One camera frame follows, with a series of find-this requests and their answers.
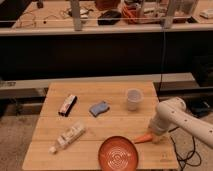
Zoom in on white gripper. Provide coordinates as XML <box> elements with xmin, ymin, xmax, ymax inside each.
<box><xmin>148</xmin><ymin>118</ymin><xmax>170</xmax><ymax>144</ymax></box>

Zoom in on orange pepper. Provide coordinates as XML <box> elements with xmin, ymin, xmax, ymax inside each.
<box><xmin>134</xmin><ymin>133</ymin><xmax>153</xmax><ymax>144</ymax></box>

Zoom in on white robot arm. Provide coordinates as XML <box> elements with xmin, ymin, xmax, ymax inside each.
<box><xmin>149</xmin><ymin>97</ymin><xmax>213</xmax><ymax>149</ymax></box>

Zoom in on translucent plastic cup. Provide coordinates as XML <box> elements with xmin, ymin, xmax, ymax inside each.
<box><xmin>126</xmin><ymin>89</ymin><xmax>143</xmax><ymax>111</ymax></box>

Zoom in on orange ribbed plate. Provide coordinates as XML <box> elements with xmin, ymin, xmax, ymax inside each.
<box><xmin>98</xmin><ymin>136</ymin><xmax>139</xmax><ymax>171</ymax></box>

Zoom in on blue sponge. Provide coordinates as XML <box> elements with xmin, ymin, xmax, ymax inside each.
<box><xmin>89</xmin><ymin>101</ymin><xmax>110</xmax><ymax>117</ymax></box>

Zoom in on orange tool on bench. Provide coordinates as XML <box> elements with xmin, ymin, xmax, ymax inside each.
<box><xmin>122</xmin><ymin>3</ymin><xmax>144</xmax><ymax>24</ymax></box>

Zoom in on black object on bench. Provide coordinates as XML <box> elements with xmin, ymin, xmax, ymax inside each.
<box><xmin>97</xmin><ymin>10</ymin><xmax>121</xmax><ymax>25</ymax></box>

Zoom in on black floor cable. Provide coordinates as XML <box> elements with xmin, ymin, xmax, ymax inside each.
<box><xmin>168</xmin><ymin>125</ymin><xmax>203</xmax><ymax>171</ymax></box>

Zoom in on hanging black cable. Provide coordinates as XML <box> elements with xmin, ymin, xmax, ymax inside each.
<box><xmin>157</xmin><ymin>26</ymin><xmax>167</xmax><ymax>93</ymax></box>

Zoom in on right metal frame post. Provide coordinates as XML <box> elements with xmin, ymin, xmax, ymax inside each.
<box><xmin>163</xmin><ymin>0</ymin><xmax>176</xmax><ymax>29</ymax></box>

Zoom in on metal frame post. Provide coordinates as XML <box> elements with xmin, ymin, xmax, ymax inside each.
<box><xmin>70</xmin><ymin>0</ymin><xmax>82</xmax><ymax>31</ymax></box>
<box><xmin>163</xmin><ymin>0</ymin><xmax>176</xmax><ymax>29</ymax></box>

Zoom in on left metal frame post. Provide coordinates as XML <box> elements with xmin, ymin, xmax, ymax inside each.
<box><xmin>70</xmin><ymin>0</ymin><xmax>82</xmax><ymax>31</ymax></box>

